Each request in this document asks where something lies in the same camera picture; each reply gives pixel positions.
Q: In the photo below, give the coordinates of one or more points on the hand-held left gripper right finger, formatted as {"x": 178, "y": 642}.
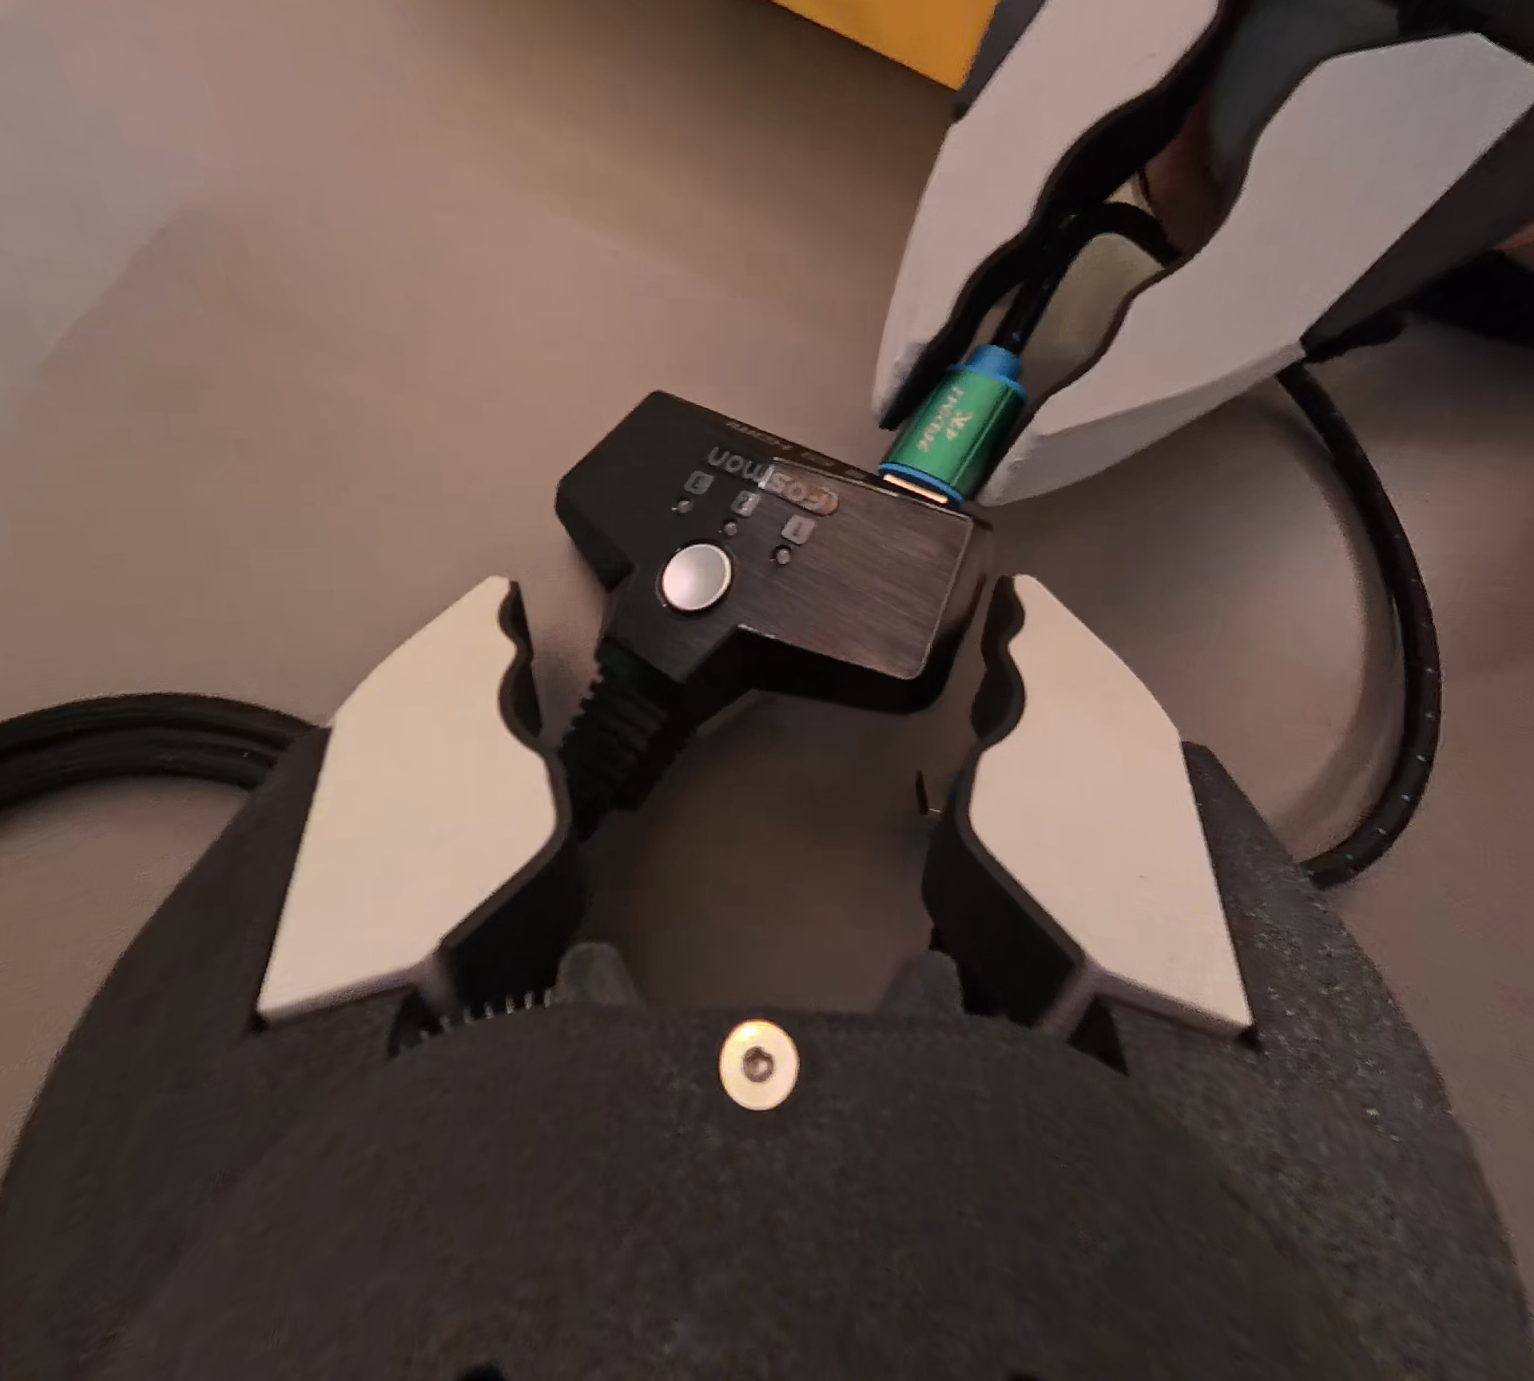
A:
{"x": 1090, "y": 818}

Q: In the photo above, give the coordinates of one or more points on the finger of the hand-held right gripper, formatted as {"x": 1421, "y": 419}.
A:
{"x": 1031, "y": 147}
{"x": 1295, "y": 243}

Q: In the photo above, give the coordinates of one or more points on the black hdmi switch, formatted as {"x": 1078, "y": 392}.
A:
{"x": 839, "y": 590}

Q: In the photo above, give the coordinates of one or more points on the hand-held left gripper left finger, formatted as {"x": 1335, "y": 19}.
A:
{"x": 408, "y": 818}

